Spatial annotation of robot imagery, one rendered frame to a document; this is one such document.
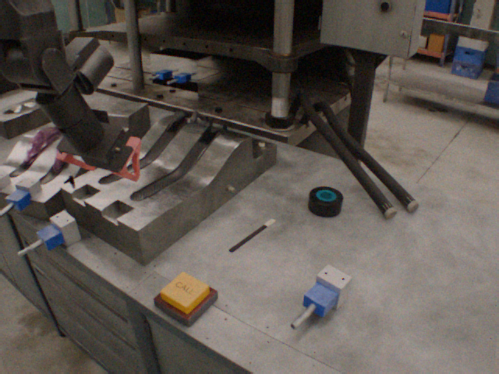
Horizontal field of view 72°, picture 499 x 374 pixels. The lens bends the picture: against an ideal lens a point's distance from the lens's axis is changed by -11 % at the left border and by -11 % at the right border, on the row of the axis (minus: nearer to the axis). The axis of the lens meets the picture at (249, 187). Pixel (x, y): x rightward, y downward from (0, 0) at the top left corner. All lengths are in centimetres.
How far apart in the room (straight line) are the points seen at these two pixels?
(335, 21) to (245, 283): 89
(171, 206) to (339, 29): 81
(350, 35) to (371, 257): 74
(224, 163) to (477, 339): 61
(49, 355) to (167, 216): 110
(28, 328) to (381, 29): 179
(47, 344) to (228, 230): 114
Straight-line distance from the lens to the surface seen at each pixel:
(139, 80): 179
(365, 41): 127
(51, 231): 85
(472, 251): 91
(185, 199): 78
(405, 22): 123
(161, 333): 90
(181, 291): 65
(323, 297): 65
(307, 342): 64
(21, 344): 182
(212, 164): 86
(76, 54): 56
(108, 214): 80
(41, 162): 109
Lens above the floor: 132
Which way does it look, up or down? 32 degrees down
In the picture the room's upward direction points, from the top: 1 degrees clockwise
